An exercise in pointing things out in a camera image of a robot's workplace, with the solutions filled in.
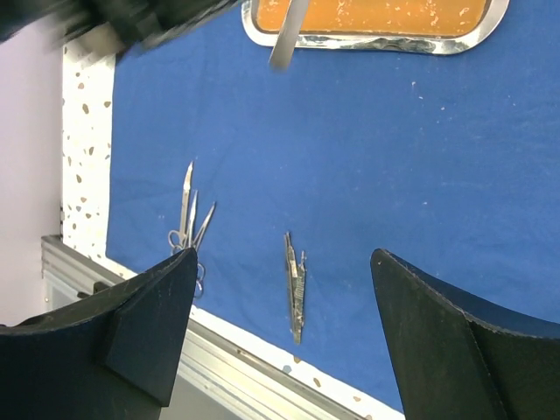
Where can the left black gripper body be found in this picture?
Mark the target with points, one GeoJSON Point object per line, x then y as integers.
{"type": "Point", "coordinates": [112, 25]}

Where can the metal instrument tray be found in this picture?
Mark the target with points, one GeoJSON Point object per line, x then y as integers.
{"type": "Point", "coordinates": [435, 27]}

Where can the steel scalpel handle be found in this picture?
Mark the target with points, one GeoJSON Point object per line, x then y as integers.
{"type": "Point", "coordinates": [300, 281]}
{"type": "Point", "coordinates": [296, 316]}

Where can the blue surgical cloth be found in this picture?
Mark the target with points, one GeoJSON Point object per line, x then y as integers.
{"type": "Point", "coordinates": [452, 163]}

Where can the steel scissors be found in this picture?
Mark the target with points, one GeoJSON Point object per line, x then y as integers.
{"type": "Point", "coordinates": [178, 238]}

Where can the aluminium mounting rail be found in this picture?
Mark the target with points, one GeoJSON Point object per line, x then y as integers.
{"type": "Point", "coordinates": [244, 384]}

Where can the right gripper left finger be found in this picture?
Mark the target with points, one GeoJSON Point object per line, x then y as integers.
{"type": "Point", "coordinates": [112, 355]}

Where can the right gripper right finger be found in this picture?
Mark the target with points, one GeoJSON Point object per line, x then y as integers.
{"type": "Point", "coordinates": [459, 356]}

